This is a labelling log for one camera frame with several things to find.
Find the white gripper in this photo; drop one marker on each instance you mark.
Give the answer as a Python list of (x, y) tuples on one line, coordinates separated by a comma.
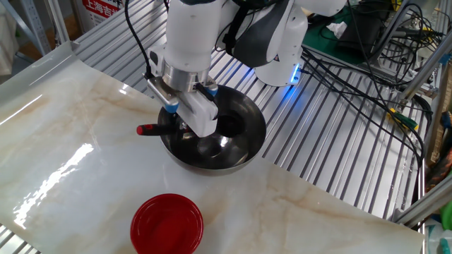
[(201, 114)]

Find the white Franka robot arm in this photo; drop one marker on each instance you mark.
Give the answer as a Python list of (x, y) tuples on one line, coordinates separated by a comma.
[(190, 31)]

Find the stainless steel bowl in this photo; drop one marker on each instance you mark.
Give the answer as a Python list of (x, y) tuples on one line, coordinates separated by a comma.
[(247, 155)]

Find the red plastic bowl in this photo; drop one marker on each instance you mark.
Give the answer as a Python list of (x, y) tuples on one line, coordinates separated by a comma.
[(166, 225)]

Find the marble pattern table mat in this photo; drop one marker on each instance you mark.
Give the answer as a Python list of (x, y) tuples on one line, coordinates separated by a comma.
[(70, 123)]

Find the red white sign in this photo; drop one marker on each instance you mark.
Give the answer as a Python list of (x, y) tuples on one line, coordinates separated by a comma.
[(100, 8)]

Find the green desk mat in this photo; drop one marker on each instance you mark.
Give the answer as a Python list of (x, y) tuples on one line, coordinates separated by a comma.
[(316, 40)]

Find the grey perforated shelf upright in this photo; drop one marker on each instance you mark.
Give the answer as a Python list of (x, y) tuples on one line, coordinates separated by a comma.
[(35, 24)]

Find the white cloth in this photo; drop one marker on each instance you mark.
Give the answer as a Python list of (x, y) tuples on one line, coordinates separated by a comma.
[(7, 42)]

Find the crumpled white paper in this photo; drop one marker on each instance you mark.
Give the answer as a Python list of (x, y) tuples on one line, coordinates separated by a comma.
[(337, 29)]

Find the black box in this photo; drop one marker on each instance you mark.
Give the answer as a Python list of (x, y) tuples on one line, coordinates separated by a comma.
[(360, 35)]

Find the grey slanted pole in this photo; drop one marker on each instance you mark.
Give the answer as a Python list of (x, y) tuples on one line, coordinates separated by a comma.
[(397, 28)]

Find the wooden plank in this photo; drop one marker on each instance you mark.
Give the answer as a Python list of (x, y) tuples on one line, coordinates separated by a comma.
[(438, 141)]

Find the colourful bag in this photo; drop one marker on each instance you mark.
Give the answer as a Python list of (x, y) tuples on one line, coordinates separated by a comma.
[(439, 173)]

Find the green plastic object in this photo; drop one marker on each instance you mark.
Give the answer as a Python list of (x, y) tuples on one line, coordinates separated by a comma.
[(447, 215)]

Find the teal object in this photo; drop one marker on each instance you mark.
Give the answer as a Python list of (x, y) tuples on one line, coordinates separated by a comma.
[(445, 247)]

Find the silver wrist camera blue caps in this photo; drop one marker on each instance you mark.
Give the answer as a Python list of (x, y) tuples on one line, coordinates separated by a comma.
[(159, 90)]

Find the white metal post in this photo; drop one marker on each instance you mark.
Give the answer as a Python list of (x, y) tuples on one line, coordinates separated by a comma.
[(58, 21)]

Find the slanted aluminium frame beam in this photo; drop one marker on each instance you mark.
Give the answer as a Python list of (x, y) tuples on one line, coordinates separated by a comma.
[(425, 70)]

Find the aluminium frame corner beam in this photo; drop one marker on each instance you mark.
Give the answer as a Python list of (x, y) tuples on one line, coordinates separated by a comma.
[(420, 208)]

